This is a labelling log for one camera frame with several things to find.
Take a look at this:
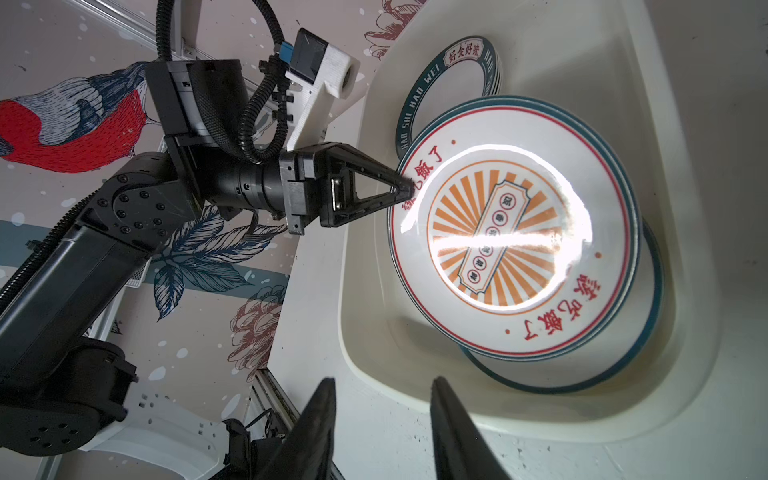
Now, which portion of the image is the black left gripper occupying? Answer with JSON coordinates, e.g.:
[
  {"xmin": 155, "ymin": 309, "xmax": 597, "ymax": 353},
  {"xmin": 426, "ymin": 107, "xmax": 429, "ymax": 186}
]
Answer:
[{"xmin": 203, "ymin": 142, "xmax": 415, "ymax": 234}]

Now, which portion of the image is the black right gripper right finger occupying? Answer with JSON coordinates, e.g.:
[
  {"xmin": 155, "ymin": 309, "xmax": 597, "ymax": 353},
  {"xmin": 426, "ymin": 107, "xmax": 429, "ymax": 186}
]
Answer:
[{"xmin": 430, "ymin": 377, "xmax": 510, "ymax": 480}]

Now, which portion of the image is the white plastic bin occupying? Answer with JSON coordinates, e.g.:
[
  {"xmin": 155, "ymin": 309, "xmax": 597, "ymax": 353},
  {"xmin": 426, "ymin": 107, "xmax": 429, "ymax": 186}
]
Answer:
[{"xmin": 339, "ymin": 1, "xmax": 720, "ymax": 443}]

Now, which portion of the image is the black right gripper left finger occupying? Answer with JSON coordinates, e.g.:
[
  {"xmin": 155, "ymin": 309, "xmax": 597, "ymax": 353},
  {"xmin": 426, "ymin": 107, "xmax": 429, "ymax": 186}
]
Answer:
[{"xmin": 257, "ymin": 378, "xmax": 337, "ymax": 479}]

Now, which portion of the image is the orange sunburst plate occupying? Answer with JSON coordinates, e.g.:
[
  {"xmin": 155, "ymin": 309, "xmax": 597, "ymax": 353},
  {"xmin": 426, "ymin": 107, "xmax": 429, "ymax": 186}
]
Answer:
[{"xmin": 386, "ymin": 95, "xmax": 642, "ymax": 362}]

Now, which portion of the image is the green rim plate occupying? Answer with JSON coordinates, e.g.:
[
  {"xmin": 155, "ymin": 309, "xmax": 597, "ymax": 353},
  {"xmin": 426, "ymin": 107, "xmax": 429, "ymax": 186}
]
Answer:
[{"xmin": 394, "ymin": 35, "xmax": 501, "ymax": 159}]

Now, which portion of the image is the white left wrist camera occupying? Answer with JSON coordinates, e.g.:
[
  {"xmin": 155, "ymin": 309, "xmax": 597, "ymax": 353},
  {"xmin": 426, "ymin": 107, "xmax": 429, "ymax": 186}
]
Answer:
[{"xmin": 280, "ymin": 28, "xmax": 360, "ymax": 151}]

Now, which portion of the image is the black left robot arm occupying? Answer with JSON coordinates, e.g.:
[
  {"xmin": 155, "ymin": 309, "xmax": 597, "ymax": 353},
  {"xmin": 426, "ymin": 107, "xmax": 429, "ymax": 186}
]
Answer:
[{"xmin": 1, "ymin": 56, "xmax": 414, "ymax": 456}]

